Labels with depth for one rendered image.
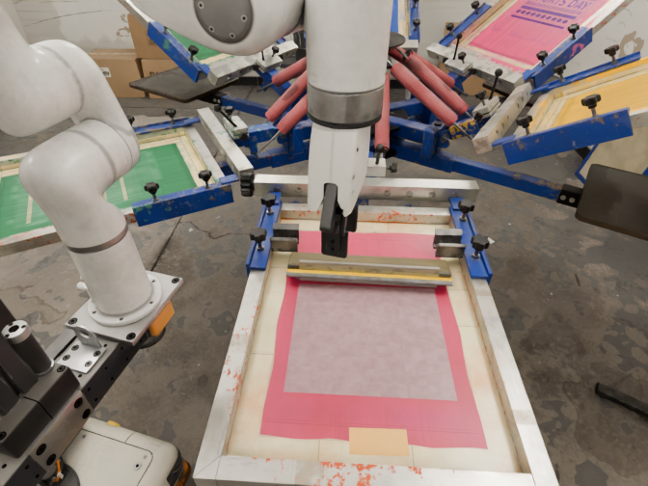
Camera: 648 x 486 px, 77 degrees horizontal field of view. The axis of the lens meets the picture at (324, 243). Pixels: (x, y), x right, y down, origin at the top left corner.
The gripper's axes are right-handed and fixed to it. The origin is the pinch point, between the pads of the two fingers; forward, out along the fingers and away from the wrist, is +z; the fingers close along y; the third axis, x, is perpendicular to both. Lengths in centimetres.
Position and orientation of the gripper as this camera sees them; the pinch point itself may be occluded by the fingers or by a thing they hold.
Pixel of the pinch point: (339, 229)
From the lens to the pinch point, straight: 51.0
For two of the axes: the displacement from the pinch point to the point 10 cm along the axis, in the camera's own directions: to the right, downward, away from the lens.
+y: -2.8, 6.1, -7.4
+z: -0.1, 7.7, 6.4
